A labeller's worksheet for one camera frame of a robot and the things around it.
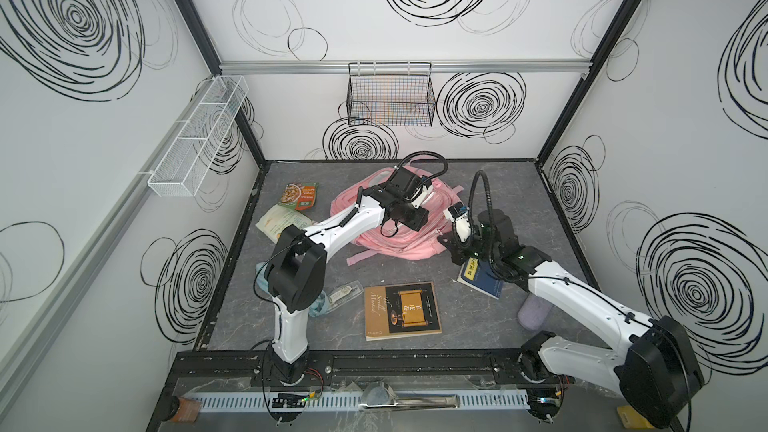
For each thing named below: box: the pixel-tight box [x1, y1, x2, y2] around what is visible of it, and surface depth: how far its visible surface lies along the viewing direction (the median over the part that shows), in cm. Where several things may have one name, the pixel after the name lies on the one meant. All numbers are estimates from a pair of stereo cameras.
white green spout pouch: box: [256, 203, 313, 244], surface depth 104 cm
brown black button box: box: [172, 397, 201, 423], surface depth 65 cm
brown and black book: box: [364, 281, 442, 342], surface depth 84 cm
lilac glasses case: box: [517, 293, 553, 331], surface depth 81 cm
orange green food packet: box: [278, 182, 319, 211], surface depth 110 cm
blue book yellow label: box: [457, 257, 504, 300], surface depth 88 cm
